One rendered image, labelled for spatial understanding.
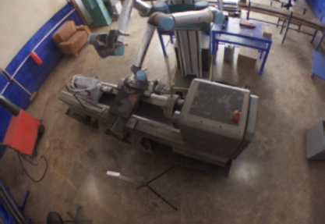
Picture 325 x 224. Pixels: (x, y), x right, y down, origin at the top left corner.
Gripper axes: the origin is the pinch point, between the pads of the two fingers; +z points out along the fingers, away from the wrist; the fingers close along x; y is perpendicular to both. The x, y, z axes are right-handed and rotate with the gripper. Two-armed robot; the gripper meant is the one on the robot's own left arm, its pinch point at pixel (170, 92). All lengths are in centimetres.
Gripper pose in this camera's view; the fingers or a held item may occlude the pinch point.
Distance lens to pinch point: 160.5
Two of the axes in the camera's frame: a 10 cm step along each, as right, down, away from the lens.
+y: 0.2, 7.5, 6.6
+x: -4.2, 6.0, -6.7
